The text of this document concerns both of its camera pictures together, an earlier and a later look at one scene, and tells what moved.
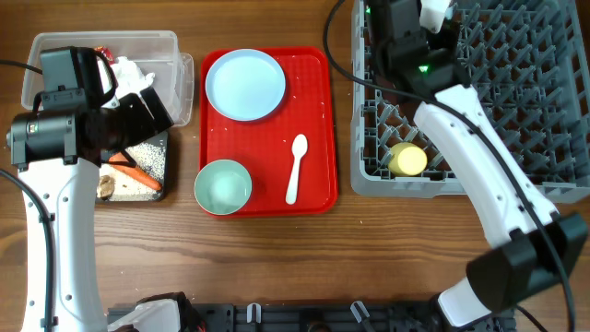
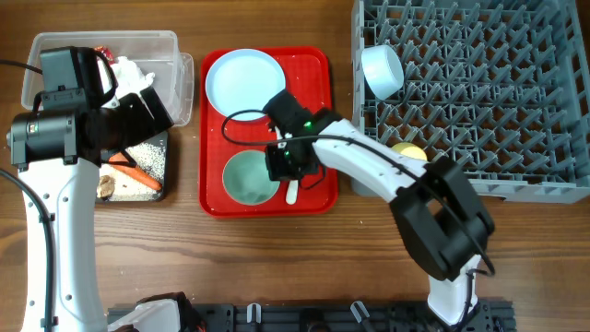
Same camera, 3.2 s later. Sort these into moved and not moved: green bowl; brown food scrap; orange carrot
Moved: green bowl
Not moved: orange carrot; brown food scrap
